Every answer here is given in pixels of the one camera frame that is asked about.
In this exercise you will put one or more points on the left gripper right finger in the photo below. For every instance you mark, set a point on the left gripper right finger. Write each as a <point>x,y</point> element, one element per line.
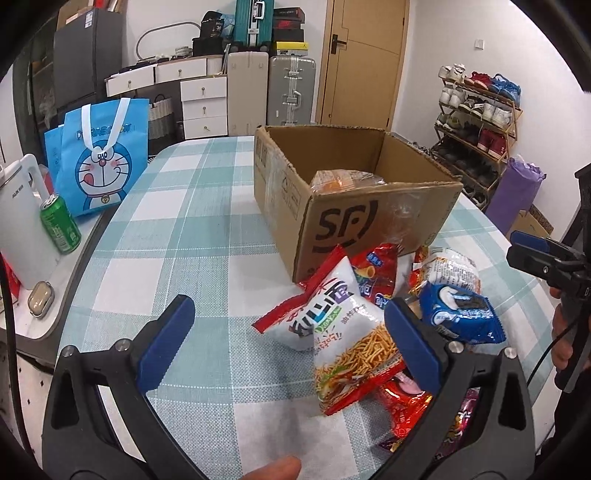
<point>499,441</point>

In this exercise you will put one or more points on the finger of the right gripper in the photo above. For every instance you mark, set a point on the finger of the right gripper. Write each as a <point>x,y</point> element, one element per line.
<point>526,259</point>
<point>520,238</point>

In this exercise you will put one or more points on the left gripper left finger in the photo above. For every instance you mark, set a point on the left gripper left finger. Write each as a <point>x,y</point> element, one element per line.
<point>78,440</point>

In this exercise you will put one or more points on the purple snack bag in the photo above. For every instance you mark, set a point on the purple snack bag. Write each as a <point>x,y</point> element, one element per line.
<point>453,438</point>

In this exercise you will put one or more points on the blue Oreo cookie pack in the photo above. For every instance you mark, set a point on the blue Oreo cookie pack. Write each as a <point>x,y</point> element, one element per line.
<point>460,314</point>

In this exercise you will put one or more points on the white noodle snack bag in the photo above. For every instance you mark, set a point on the white noodle snack bag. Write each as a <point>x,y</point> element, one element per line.
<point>353,351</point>

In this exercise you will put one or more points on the packaged bread loaf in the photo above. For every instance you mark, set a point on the packaged bread loaf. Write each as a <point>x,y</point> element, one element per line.
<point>337,180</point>

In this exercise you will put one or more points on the right hand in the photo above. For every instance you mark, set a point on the right hand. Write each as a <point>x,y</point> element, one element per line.
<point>562,350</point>

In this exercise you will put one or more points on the left hand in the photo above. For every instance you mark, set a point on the left hand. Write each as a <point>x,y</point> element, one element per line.
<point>286,468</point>

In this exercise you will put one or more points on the small cardboard floor box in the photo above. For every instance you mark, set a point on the small cardboard floor box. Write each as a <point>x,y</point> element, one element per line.
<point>532,221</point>

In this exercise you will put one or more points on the purple yoga mat bag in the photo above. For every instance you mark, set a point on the purple yoga mat bag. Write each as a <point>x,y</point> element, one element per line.
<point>516,191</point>

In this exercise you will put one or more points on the small white snack pack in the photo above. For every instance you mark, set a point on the small white snack pack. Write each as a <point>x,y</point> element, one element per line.
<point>439,265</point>

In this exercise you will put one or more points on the red spicy snack bag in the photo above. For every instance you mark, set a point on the red spicy snack bag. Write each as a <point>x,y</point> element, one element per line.
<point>406,403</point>

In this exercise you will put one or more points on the wooden shoe rack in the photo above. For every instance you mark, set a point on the wooden shoe rack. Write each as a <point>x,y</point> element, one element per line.
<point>476,128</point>

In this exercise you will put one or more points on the red chip bag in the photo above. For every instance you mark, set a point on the red chip bag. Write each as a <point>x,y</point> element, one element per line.
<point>376,273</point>

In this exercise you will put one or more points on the beige earbuds case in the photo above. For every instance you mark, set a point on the beige earbuds case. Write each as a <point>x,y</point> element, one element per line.
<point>40,299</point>

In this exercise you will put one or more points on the white electric kettle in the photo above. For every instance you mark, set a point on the white electric kettle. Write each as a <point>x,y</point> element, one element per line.
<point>25,244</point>

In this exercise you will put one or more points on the SF cardboard box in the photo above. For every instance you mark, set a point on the SF cardboard box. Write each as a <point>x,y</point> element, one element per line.
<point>408,209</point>

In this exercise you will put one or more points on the green soda can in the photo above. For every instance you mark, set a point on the green soda can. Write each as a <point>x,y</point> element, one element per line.
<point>59,224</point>

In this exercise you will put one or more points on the checkered teal tablecloth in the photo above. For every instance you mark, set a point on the checkered teal tablecloth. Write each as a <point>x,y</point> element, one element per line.
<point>232,399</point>

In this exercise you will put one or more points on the wooden door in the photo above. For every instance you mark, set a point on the wooden door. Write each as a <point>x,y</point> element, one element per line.
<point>363,54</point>

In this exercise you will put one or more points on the blue Doraemon tote bag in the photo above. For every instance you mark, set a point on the blue Doraemon tote bag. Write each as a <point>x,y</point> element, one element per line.
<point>98,153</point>

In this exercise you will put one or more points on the silver suitcase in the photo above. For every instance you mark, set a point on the silver suitcase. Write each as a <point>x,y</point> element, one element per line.
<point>291,91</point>

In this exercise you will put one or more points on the stacked shoe boxes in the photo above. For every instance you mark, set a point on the stacked shoe boxes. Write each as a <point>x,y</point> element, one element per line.
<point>288,31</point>

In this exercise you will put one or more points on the beige suitcase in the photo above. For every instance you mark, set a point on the beige suitcase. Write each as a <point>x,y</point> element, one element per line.
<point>248,73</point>

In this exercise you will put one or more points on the wicker laundry basket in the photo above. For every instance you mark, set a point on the wicker laundry basket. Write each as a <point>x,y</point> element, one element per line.
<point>160,118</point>

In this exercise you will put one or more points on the teal suitcase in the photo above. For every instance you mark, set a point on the teal suitcase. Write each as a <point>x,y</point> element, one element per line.
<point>253,26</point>

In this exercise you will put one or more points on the white drawer desk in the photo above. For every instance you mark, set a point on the white drawer desk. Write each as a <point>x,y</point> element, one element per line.
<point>196,86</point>

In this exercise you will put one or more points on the black refrigerator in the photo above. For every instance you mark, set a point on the black refrigerator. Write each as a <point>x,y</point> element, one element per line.
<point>87,51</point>

